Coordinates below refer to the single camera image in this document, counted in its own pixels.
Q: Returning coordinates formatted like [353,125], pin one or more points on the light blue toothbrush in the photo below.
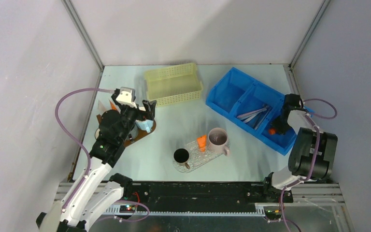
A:
[249,118]

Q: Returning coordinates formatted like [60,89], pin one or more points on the pink mug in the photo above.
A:
[218,141]

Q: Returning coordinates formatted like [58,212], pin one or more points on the clear textured oval tray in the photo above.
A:
[196,158]

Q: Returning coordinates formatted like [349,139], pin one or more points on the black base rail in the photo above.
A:
[204,197]

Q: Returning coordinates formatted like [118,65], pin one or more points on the orange toothpaste tube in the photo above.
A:
[113,106]
[201,141]
[272,131]

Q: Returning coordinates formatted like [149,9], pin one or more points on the light blue mug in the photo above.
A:
[145,125]

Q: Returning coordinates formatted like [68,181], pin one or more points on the yellow perforated plastic basket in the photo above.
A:
[173,84]

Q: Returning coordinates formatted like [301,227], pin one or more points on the blue plastic divided bin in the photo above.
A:
[238,93]

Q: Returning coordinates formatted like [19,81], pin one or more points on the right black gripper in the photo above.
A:
[279,129]

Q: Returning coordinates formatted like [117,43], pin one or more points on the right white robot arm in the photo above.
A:
[313,151]

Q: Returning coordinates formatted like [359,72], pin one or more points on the brown mug black inside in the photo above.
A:
[181,156]

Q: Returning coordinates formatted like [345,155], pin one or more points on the brown wooden oval tray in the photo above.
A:
[136,135]

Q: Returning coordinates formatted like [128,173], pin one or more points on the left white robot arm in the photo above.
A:
[81,206]

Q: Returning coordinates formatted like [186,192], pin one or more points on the white toothpaste tube pink cap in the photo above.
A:
[101,108]

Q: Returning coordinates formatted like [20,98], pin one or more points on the clear textured plastic box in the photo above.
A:
[201,155]

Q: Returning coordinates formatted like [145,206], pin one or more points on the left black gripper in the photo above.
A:
[149,107]

